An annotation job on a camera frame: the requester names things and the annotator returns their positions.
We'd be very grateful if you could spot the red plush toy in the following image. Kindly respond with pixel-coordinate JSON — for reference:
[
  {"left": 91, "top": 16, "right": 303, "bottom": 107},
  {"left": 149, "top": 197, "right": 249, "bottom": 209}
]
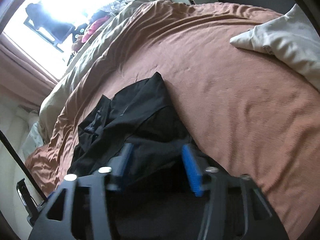
[{"left": 81, "top": 15, "right": 111, "bottom": 43}]

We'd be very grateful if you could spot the black cable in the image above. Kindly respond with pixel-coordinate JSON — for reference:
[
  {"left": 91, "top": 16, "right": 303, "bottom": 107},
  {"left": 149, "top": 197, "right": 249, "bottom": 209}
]
[{"left": 0, "top": 129, "right": 48, "bottom": 202}]

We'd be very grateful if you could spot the white pillow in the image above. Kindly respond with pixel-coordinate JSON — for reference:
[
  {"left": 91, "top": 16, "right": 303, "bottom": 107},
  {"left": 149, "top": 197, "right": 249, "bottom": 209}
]
[{"left": 229, "top": 4, "right": 319, "bottom": 89}]

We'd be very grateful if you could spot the brown bed sheet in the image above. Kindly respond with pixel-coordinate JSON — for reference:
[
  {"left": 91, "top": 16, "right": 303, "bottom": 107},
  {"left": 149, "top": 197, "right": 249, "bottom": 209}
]
[{"left": 25, "top": 0, "right": 319, "bottom": 239}]

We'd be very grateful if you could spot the pink curtain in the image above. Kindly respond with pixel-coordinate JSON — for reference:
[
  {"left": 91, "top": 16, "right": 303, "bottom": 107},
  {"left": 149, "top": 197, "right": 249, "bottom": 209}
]
[{"left": 1, "top": 33, "right": 57, "bottom": 109}]

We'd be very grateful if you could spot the black shirt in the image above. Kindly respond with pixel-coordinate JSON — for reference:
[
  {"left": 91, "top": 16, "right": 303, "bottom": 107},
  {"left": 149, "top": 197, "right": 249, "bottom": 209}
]
[{"left": 68, "top": 73, "right": 206, "bottom": 239}]

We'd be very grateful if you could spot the beige duvet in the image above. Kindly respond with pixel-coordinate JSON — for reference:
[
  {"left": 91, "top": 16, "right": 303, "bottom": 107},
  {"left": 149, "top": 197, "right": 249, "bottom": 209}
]
[{"left": 37, "top": 0, "right": 156, "bottom": 144}]

